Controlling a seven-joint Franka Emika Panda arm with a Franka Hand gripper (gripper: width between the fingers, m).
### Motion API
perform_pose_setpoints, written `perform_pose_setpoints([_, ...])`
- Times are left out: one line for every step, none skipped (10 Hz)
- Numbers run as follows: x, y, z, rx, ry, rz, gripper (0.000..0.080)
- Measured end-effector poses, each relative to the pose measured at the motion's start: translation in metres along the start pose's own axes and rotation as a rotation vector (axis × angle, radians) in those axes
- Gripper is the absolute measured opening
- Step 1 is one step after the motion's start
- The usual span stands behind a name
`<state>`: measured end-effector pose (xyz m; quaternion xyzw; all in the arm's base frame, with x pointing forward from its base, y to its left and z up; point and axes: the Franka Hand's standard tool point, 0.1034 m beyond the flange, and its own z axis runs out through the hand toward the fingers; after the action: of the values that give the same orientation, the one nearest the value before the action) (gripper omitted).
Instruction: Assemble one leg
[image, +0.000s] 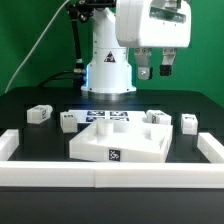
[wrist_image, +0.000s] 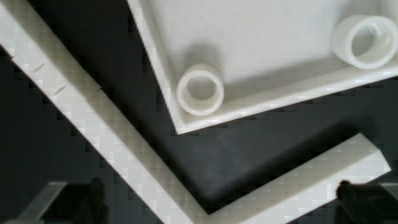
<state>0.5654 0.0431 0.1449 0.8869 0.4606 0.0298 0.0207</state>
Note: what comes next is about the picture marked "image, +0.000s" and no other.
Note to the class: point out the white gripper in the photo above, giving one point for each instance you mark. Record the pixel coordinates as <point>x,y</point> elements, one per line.
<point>153,24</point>

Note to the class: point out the white square tabletop part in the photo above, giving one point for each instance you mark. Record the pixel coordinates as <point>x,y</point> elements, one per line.
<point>122,141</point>

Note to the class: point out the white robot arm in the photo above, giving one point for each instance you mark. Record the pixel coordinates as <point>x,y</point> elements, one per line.
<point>109,75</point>

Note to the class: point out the white sheet with markers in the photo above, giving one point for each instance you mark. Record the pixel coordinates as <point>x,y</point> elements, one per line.
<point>88,116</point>

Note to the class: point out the white U-shaped fence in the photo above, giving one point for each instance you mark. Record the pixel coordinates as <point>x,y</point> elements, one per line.
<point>103,175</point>

